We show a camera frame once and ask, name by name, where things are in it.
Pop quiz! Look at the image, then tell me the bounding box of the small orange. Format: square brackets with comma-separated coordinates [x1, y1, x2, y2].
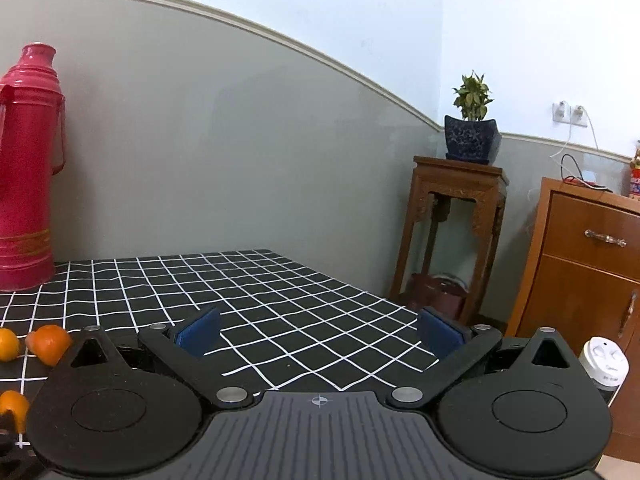
[0, 327, 21, 363]

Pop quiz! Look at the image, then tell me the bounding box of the dark red bag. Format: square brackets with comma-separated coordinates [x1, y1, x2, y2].
[405, 273, 468, 320]

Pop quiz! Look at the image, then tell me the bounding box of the black white checked tablecloth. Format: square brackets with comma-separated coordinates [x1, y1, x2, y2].
[1, 249, 435, 393]

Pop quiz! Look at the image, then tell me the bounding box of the brown wooden cabinet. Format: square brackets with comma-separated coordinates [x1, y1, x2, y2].
[506, 178, 639, 462]

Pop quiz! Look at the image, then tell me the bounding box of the white lidded cup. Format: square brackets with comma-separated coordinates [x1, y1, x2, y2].
[578, 336, 629, 408]

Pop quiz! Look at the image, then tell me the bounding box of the carved wooden plant stand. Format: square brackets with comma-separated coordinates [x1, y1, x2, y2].
[388, 156, 509, 324]

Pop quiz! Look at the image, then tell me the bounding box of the potted green plant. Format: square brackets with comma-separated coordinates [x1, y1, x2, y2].
[444, 72, 502, 166]

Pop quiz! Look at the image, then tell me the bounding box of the red bottle on cabinet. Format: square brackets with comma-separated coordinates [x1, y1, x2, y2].
[629, 141, 640, 202]

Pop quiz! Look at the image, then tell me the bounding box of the red thermos flask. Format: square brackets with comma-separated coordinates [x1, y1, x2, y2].
[1, 42, 66, 292]

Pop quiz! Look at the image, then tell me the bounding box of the white charger cable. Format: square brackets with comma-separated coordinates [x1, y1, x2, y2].
[548, 105, 614, 194]

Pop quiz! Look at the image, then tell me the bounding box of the white wall socket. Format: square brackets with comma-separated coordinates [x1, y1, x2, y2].
[552, 101, 589, 128]

